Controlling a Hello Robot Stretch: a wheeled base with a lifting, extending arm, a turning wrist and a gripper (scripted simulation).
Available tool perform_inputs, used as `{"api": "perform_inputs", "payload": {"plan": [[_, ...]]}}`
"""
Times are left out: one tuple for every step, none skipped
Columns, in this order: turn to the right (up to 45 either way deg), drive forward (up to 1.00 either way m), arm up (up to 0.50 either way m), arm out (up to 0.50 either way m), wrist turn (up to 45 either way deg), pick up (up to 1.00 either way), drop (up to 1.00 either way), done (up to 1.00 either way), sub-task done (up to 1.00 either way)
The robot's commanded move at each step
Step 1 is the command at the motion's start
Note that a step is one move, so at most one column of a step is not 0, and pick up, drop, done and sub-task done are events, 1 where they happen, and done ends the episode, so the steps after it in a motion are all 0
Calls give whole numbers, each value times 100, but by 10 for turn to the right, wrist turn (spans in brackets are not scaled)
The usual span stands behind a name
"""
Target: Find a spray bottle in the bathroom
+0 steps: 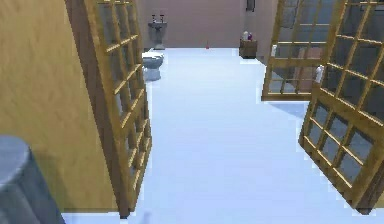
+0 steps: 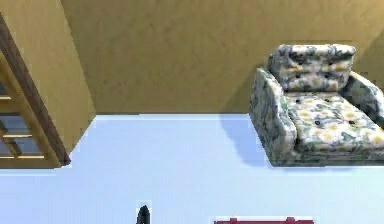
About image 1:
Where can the brown wooden side cabinet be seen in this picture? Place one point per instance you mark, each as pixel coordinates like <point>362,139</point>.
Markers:
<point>248,49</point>

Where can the grey pedestal sink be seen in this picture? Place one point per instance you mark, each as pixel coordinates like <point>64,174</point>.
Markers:
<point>158,31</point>

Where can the white bottle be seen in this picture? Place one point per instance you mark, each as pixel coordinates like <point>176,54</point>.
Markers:
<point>245,35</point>

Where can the wooden glass-paned room door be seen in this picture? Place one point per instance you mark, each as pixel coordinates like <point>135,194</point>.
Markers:
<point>293,61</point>
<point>346,110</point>
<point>131,100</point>

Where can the grey toilet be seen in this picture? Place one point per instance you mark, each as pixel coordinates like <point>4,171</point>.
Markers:
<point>152,63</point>

